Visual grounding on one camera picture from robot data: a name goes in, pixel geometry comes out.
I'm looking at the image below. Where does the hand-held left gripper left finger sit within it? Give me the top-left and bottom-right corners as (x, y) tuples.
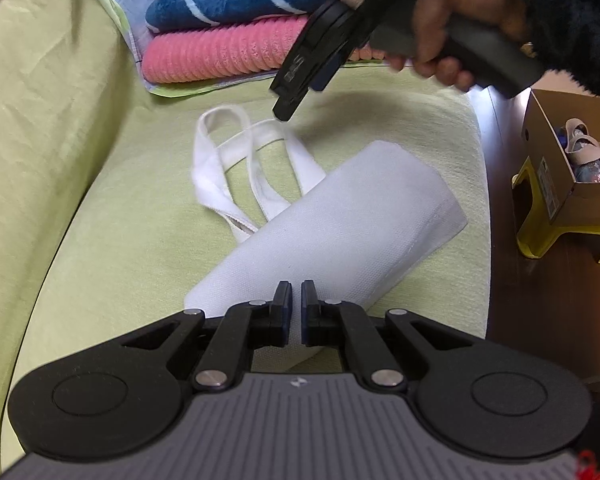
(121, 280), (294, 392)

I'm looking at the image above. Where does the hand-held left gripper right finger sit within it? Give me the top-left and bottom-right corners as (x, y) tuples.
(301, 279), (473, 392)

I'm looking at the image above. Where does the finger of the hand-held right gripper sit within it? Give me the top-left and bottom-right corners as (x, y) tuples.
(270, 1), (357, 122)
(311, 42), (355, 94)

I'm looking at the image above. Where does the white printed shopping bag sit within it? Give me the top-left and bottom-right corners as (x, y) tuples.
(184, 105), (468, 373)

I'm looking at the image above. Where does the person's right forearm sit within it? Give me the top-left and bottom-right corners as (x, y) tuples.
(500, 0), (600, 108)

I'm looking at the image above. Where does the person's right hand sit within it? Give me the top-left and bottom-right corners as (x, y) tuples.
(387, 0), (531, 93)

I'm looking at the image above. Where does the pink ribbed blanket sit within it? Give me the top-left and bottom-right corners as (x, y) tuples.
(141, 12), (381, 84)

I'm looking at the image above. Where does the brown cardboard box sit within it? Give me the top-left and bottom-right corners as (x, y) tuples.
(521, 88), (600, 233)

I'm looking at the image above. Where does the blue towel with white lines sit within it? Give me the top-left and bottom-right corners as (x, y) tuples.
(145, 0), (351, 33)

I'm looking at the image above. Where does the dark floral cloth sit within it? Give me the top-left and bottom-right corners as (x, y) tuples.
(575, 150), (600, 184)

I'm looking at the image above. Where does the yellow plastic stool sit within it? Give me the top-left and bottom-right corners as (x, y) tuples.
(511, 156), (600, 264)

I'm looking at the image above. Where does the green sofa cushion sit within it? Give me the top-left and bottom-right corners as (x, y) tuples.
(0, 0), (493, 480)

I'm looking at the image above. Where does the beige strappy shoe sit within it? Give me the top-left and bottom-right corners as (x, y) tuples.
(565, 118), (600, 166)

